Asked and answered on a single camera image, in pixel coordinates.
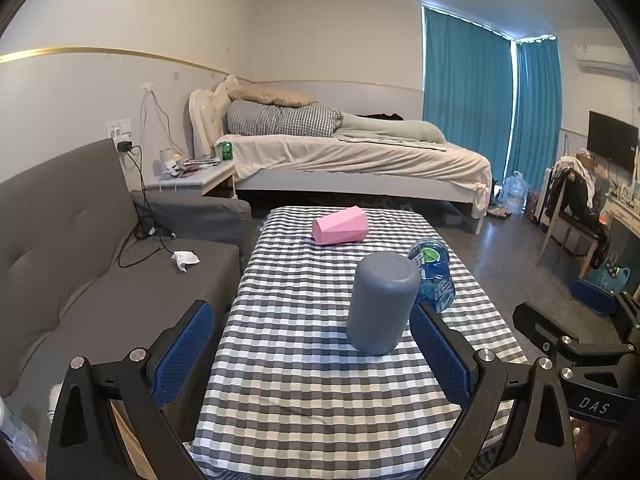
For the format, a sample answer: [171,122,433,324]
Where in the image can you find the beige pillow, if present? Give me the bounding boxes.
[227,75,316,107]

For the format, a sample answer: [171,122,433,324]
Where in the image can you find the checked tablecloth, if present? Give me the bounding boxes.
[182,206,531,480]

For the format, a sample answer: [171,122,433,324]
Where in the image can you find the black charger cable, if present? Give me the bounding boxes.
[117,141,176,268]

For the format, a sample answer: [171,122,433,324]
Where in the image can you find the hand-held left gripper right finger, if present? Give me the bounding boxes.
[410,302,578,480]

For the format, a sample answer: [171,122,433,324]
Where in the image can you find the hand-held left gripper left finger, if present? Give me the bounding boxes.
[46,300,216,480]

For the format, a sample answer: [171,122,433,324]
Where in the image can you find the clear plastic bag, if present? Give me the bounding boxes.
[0,395,46,463]

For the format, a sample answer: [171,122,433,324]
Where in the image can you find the wide teal curtain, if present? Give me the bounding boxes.
[422,5,516,176]

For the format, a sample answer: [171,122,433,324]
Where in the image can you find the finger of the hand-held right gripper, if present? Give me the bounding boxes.
[571,279,640,346]
[512,301,636,376]

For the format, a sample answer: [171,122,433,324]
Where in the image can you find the grey sofa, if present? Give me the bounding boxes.
[0,138,253,441]

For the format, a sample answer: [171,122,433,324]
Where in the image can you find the pink faceted cup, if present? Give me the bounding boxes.
[312,206,370,246]

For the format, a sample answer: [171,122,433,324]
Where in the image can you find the checked quilt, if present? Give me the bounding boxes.
[226,100,344,137]

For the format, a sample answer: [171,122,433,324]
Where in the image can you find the white nightstand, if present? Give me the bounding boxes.
[142,160,238,198]

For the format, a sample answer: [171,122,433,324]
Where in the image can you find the grey cup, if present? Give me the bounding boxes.
[346,251,422,356]

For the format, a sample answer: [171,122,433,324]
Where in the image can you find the crumpled white tissue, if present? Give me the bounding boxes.
[171,251,201,273]

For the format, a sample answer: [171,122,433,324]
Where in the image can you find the pale green blanket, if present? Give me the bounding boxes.
[332,112,447,151]

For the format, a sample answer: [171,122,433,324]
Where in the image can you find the white bed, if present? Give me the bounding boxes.
[189,89,493,233]

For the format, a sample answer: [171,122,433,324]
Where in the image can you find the narrow teal curtain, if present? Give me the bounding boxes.
[510,37,563,181]

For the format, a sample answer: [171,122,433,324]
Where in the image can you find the white cable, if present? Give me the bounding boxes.
[140,82,183,193]

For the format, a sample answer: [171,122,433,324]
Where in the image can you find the black television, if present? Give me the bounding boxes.
[586,110,640,173]

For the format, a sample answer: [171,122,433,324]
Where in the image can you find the clear water jug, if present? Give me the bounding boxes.
[502,171,528,216]

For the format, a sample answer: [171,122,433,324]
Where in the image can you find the wooden chair with clothes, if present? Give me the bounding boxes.
[537,156,608,268]

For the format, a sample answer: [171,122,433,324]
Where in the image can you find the blue plastic bottle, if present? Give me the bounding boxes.
[407,238,456,313]

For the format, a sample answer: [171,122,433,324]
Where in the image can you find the white air conditioner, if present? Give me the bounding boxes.
[572,45,636,80]

